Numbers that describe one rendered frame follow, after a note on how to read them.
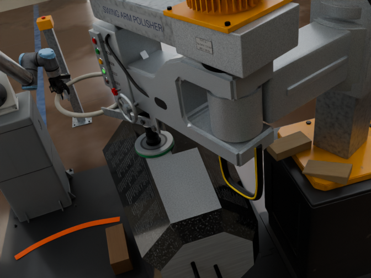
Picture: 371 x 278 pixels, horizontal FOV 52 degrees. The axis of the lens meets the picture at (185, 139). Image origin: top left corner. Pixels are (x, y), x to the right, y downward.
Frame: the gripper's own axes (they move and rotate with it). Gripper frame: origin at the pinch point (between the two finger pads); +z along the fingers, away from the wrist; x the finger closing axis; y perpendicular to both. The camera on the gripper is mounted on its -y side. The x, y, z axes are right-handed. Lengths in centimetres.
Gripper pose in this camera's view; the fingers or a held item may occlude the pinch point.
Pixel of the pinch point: (65, 97)
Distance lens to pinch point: 274.3
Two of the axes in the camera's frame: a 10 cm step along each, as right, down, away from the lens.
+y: -3.2, 6.5, -6.9
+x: 9.4, 1.4, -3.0
